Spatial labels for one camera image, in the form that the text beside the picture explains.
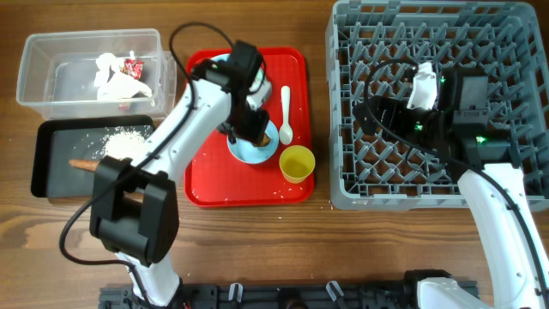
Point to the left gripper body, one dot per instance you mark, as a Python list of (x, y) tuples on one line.
[(244, 122)]

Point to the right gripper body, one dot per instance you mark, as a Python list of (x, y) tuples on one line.
[(419, 126)]

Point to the small light blue plate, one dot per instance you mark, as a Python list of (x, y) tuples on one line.
[(246, 152)]

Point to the light green bowl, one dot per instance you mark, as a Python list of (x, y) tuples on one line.
[(260, 91)]

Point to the white plastic spoon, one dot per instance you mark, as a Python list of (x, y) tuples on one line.
[(285, 131)]

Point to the yellow plastic cup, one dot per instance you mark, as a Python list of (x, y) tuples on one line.
[(297, 163)]

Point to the white rice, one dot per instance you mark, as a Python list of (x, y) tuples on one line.
[(118, 142)]

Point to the red snack wrapper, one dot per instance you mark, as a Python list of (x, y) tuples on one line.
[(133, 68)]

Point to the white napkin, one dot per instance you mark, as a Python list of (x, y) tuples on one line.
[(112, 84)]

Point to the brown mushroom piece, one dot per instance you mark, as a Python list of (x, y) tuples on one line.
[(266, 141)]

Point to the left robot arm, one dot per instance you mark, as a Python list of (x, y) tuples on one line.
[(134, 208)]

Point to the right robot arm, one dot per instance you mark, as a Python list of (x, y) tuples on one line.
[(447, 116)]

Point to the grey dishwasher rack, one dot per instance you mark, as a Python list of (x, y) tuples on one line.
[(369, 45)]

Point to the clear plastic waste bin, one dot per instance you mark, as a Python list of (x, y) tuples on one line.
[(58, 74)]

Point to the black food waste tray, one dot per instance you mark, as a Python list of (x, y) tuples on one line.
[(59, 141)]

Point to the red serving tray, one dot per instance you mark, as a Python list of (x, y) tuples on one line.
[(215, 178)]

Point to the large light blue plate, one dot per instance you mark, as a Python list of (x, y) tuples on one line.
[(220, 59)]

